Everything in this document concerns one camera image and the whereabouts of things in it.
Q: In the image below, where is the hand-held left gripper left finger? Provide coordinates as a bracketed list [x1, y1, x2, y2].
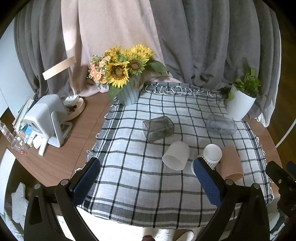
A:
[24, 157, 101, 241]

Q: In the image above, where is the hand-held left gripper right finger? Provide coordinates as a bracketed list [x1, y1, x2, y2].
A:
[193, 157, 270, 241]

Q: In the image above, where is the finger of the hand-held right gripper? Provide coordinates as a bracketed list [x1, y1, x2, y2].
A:
[265, 161, 296, 210]

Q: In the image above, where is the peach plastic cup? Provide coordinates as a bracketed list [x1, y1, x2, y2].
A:
[216, 146, 244, 182]

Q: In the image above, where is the patterned paper cup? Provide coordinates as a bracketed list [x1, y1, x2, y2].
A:
[191, 144, 223, 176]

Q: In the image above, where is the white plastic cup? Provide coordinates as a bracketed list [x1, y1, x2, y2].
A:
[162, 141, 190, 171]

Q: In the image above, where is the clear glass cup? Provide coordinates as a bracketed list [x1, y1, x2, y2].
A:
[206, 114, 237, 135]

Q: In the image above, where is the grey transparent square cup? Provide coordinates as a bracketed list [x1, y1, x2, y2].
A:
[142, 116, 175, 143]

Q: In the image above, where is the clear plastic measuring cup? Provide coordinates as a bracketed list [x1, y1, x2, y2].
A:
[11, 136, 30, 156]

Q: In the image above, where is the grey checked cloth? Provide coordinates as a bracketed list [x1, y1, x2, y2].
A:
[77, 81, 275, 230]

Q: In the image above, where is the white remote control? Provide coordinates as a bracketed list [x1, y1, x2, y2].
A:
[38, 137, 48, 156]

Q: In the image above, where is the white slipper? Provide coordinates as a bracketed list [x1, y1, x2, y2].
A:
[177, 230, 195, 241]

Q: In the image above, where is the round wooden tray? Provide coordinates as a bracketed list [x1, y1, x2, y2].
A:
[62, 97, 86, 121]

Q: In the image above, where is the striped cloth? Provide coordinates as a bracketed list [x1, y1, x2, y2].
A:
[11, 182, 29, 223]

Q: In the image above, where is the white projector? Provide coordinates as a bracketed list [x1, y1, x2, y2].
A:
[24, 94, 73, 148]

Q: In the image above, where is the white power strip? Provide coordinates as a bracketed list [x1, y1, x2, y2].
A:
[63, 95, 80, 107]

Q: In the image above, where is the white plant pot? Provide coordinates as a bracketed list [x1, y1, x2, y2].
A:
[226, 85, 257, 121]

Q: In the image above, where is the clear plastic bottle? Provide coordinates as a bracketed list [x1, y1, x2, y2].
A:
[0, 122, 16, 144]

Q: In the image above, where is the stack of books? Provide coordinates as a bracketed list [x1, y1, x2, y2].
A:
[11, 96, 36, 131]

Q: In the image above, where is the ribbed blue-grey flower pot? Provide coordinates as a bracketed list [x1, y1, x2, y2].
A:
[114, 76, 145, 106]

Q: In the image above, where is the green leafy plant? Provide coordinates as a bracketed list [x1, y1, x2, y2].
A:
[227, 68, 263, 101]

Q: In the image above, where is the sunflower bouquet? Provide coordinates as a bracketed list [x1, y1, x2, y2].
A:
[87, 44, 171, 105]

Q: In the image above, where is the grey curtain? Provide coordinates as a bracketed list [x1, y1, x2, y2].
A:
[13, 0, 282, 128]

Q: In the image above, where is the pink curtain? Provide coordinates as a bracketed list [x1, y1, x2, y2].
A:
[61, 0, 184, 98]

